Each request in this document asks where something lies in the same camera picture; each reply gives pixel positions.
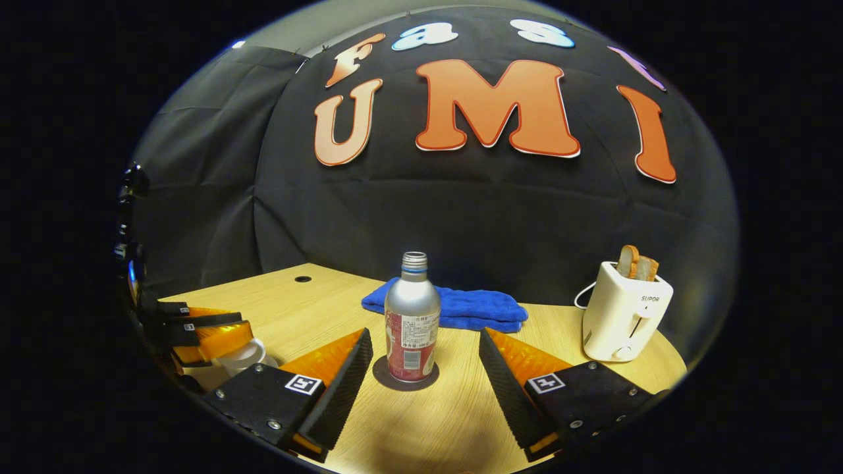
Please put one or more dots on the black backdrop cloth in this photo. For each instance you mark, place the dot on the black backdrop cloth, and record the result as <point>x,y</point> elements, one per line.
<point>494,210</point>

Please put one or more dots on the white toaster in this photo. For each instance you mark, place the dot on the white toaster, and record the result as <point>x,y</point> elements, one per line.
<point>622,316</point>

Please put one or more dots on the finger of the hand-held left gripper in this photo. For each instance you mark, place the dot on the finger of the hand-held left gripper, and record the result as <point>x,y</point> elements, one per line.
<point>174,309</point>
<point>191,329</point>

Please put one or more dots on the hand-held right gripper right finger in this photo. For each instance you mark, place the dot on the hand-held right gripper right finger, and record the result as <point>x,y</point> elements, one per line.
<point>507,395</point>

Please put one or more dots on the white teacup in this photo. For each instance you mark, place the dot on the white teacup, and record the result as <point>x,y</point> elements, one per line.
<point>207,376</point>

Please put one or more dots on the blue folded towel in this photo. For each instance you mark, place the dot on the blue folded towel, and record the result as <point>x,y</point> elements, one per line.
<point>474,306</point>

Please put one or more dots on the toasted bread slice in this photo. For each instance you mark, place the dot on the toasted bread slice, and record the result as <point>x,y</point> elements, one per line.
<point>648,269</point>
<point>627,261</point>

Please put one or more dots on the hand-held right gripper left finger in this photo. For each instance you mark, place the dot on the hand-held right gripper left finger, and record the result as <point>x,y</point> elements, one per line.
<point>342,395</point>

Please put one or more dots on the silver water bottle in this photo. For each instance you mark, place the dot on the silver water bottle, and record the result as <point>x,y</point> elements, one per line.
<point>411,309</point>

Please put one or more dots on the dark round coaster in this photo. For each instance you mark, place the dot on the dark round coaster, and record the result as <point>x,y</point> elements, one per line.
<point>382,380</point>

